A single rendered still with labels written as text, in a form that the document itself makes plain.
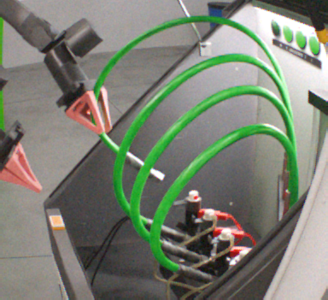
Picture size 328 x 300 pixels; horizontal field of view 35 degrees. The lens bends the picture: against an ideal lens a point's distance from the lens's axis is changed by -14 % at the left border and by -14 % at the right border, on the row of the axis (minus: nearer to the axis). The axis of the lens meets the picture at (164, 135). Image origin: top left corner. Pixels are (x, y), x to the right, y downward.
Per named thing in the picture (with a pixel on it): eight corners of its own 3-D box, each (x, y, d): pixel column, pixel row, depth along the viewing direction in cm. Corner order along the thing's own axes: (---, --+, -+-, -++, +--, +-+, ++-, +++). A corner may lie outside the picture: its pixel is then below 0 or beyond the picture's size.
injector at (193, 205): (170, 282, 112) (172, 197, 105) (192, 278, 113) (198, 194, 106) (174, 288, 109) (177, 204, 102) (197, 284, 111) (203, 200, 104)
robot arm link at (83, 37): (42, 39, 117) (28, 34, 108) (81, 6, 115) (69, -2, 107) (66, 78, 115) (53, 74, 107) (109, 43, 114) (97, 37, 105)
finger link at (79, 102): (125, 119, 110) (99, 80, 112) (108, 122, 104) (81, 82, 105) (102, 140, 113) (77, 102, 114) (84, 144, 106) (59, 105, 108)
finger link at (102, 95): (126, 118, 110) (100, 80, 112) (108, 122, 104) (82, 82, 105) (102, 140, 113) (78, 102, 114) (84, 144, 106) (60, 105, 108)
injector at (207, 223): (183, 300, 105) (186, 216, 98) (205, 296, 106) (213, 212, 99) (187, 306, 102) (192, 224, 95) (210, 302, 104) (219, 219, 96)
